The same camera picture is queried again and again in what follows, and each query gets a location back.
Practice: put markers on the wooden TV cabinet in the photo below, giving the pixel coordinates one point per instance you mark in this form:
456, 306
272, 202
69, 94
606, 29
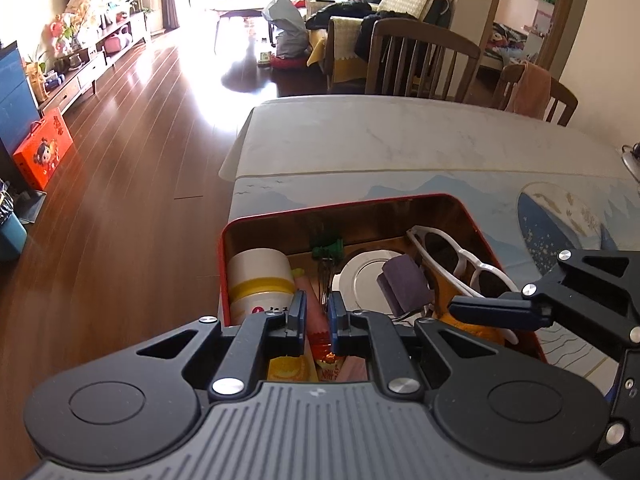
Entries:
95, 60

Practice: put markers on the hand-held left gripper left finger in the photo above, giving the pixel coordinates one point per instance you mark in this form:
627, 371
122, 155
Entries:
297, 325

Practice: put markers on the yellow cloth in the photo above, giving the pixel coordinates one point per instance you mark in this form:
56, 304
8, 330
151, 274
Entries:
342, 55

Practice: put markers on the red snack packet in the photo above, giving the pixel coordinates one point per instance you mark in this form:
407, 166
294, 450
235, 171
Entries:
330, 365

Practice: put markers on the teal trash bin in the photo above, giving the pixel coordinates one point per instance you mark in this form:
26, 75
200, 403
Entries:
10, 232

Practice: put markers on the red flower arrangement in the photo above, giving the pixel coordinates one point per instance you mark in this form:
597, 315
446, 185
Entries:
62, 32

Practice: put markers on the blue folding board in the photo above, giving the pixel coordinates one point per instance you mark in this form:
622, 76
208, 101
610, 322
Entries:
15, 95

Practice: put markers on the green push pin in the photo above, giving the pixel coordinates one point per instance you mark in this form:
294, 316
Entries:
327, 250

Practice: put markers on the white sunglasses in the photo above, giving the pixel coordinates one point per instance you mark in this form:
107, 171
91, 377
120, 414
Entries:
440, 252

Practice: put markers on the black jacket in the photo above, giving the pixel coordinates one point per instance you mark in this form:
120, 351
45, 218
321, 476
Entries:
340, 12

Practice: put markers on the red floor cushion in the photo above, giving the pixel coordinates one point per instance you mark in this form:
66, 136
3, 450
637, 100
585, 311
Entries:
287, 62

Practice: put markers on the wooden slatted chair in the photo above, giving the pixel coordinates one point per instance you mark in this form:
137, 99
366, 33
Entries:
425, 45

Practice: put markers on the cream sofa blanket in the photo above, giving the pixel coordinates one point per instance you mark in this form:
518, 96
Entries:
412, 0

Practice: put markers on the bed with colourful bedding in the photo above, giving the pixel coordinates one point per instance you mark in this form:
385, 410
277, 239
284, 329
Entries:
505, 45

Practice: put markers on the round coffee table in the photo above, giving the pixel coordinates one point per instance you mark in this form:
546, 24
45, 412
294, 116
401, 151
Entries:
240, 5

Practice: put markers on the pink cylindrical toy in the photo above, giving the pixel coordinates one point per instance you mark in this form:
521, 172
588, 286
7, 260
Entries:
317, 310

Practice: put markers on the orange gift box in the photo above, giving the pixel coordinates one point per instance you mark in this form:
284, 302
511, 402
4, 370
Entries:
42, 152

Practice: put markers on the pink towel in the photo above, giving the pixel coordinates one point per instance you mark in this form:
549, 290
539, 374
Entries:
530, 90

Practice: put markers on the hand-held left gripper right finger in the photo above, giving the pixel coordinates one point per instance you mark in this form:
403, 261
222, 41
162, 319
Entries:
337, 325

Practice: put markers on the yellow snack packet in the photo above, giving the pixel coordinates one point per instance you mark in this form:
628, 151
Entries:
290, 370

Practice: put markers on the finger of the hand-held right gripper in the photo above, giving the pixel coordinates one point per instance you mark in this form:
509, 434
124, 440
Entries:
495, 312

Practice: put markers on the grey plastic bag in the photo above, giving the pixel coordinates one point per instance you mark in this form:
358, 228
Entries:
287, 25

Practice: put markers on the purple rectangular block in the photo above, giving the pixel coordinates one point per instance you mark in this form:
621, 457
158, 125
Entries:
405, 280

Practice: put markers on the red metal box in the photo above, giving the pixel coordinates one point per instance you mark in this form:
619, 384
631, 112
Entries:
280, 230

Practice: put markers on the wooden chair with towel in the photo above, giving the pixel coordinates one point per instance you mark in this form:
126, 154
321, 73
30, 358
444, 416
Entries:
562, 102

